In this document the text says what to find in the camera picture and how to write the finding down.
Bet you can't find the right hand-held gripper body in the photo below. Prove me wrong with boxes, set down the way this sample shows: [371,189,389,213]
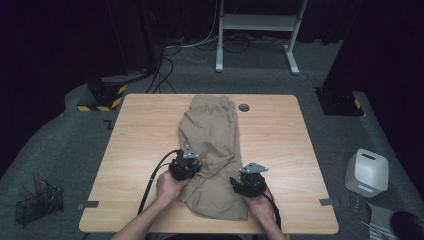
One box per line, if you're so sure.
[233,162,270,199]

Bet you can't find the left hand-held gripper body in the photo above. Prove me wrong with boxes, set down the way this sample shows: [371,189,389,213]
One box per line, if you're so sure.
[168,144,203,182]

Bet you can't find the beige shorts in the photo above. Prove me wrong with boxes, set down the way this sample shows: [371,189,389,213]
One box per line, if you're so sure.
[177,94,250,222]

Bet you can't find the person's right hand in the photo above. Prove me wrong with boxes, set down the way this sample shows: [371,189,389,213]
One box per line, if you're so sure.
[241,189,276,224]

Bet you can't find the person's left hand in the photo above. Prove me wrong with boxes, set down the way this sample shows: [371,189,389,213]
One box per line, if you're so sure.
[155,169,190,208]

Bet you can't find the grey tape strip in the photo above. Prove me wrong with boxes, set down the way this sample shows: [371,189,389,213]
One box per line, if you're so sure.
[76,200,100,211]
[318,197,341,207]

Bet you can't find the black yellow striped stand base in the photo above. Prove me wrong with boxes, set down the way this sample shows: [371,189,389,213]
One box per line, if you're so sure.
[76,75,129,113]

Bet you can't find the white box appliance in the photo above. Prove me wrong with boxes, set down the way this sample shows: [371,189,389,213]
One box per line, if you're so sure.
[344,148,390,199]

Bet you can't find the black stand base yellow mark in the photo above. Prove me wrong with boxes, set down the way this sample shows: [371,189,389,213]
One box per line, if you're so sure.
[314,87,365,117]

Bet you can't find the grey striped sheet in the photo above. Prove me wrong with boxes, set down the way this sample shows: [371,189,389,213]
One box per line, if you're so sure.
[365,201,401,240]

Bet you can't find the black round object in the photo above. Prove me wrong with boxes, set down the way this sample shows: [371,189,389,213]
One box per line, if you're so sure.
[389,210,424,240]

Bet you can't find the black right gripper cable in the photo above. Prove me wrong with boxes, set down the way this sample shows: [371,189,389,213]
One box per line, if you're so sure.
[262,189,283,232]

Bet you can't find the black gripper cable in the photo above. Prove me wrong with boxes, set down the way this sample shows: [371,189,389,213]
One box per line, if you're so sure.
[262,189,283,232]
[137,148,183,216]

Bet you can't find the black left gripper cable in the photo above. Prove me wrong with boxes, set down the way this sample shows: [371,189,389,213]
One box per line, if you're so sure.
[137,148,183,216]

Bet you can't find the black floor cables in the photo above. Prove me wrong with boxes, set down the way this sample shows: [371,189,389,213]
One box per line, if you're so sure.
[145,45,178,95]

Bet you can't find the white floor cable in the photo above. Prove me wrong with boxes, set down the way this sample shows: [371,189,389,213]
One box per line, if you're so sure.
[164,0,222,65]

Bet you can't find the black wire basket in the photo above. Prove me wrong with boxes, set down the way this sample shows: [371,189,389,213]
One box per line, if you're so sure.
[14,179,65,228]

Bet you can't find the white metal stand frame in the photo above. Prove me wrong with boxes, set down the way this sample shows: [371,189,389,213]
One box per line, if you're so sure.
[214,0,309,76]

